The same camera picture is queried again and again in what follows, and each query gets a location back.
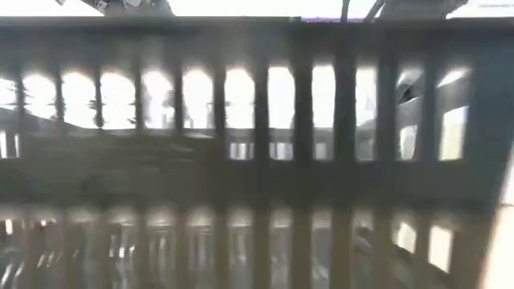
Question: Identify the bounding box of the black slotted plastic basket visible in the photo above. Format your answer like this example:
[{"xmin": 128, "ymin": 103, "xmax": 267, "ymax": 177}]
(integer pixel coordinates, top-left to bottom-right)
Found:
[{"xmin": 0, "ymin": 15, "xmax": 514, "ymax": 289}]

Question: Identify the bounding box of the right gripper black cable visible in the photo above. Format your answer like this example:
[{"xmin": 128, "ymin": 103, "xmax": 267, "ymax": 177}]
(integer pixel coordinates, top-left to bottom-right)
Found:
[{"xmin": 340, "ymin": 0, "xmax": 386, "ymax": 22}]

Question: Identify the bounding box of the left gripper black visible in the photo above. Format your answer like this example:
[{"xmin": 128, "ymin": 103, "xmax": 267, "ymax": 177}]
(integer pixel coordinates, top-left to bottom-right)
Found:
[{"xmin": 80, "ymin": 0, "xmax": 174, "ymax": 17}]

